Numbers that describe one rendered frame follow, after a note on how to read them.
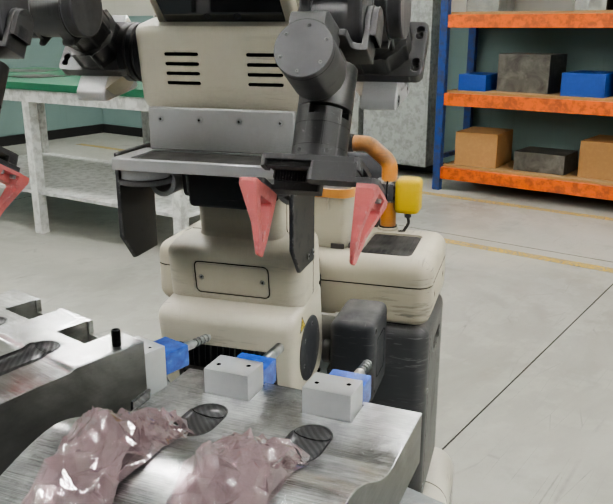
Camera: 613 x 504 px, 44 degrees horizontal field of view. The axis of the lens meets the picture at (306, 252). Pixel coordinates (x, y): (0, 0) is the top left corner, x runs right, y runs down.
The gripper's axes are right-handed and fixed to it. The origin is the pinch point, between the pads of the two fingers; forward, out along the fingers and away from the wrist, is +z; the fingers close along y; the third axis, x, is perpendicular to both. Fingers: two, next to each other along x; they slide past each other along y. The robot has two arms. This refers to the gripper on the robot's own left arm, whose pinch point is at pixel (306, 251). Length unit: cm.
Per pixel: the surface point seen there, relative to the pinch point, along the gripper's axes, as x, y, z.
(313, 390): -0.8, 2.8, 13.4
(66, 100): 269, -226, -116
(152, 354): 8.6, -19.2, 12.1
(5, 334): -0.2, -32.6, 12.1
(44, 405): -6.5, -22.0, 18.2
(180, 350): 13.0, -17.8, 11.2
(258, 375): 2.4, -3.9, 12.7
